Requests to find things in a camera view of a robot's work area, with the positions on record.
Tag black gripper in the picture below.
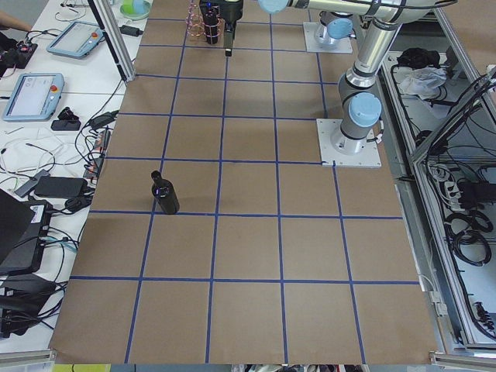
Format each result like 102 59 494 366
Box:
199 0 243 57

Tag dark glass wine bottle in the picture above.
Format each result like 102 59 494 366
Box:
151 170 180 215

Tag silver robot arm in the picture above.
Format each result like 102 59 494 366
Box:
259 1 436 155
199 0 353 57

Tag dark wine bottle in basket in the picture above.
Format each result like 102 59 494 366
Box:
202 9 219 45

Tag small black power adapter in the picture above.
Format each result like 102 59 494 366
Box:
119 25 143 37

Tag teach pendant tablet upper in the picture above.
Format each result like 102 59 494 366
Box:
46 21 104 59

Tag teach pendant tablet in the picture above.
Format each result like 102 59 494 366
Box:
2 73 65 122
46 21 104 59

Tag orange black power strip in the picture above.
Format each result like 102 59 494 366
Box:
84 129 112 181

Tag crumpled white cloth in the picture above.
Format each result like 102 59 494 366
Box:
398 67 447 99

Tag teach pendant tablet lower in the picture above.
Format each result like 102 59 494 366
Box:
2 73 65 122

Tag brown paper table mat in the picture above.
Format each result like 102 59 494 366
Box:
50 1 437 364

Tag black power adapter brick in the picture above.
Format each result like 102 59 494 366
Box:
34 176 88 198

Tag black laptop computer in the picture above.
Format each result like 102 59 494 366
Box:
1 191 52 275

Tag copper wire wine basket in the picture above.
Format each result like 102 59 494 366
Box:
186 1 222 43

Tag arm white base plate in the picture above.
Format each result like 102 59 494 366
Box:
303 19 353 54
316 119 381 168

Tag aluminium frame post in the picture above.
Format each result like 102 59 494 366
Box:
88 0 136 83

